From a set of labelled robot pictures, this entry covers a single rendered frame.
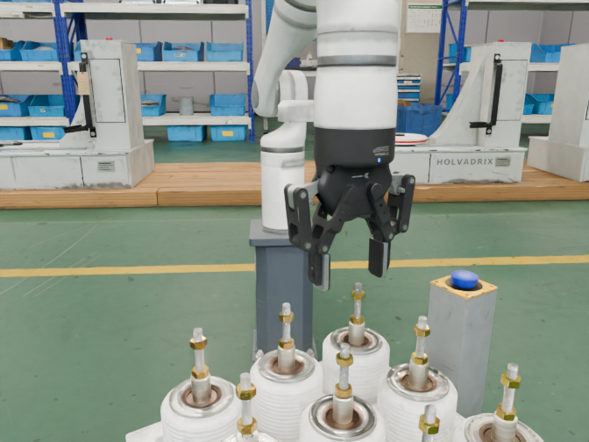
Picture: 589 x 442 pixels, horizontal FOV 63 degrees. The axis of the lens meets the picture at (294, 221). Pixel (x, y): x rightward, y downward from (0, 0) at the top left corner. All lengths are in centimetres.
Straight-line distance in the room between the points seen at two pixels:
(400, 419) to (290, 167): 55
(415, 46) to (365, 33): 648
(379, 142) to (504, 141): 244
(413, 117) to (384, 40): 458
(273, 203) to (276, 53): 30
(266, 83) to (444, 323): 52
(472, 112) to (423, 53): 411
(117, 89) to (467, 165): 183
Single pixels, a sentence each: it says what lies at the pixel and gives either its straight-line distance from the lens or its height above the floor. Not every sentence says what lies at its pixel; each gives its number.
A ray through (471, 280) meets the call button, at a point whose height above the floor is 33.
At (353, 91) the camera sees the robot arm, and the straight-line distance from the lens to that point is 41.
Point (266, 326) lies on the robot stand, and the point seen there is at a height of 9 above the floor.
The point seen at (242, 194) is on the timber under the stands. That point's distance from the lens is 245.
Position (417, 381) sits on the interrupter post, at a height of 26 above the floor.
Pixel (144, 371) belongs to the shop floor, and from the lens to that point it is 115.
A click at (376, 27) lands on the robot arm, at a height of 65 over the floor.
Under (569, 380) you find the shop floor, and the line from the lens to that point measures 122.
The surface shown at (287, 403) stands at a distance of 63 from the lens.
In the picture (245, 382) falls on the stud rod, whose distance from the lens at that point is 47.
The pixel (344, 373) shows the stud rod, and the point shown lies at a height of 31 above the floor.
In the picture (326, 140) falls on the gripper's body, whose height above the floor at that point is 56.
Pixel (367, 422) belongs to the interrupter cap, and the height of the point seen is 25.
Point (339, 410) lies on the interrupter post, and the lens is 56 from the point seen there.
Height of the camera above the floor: 61
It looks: 16 degrees down
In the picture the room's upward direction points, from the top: straight up
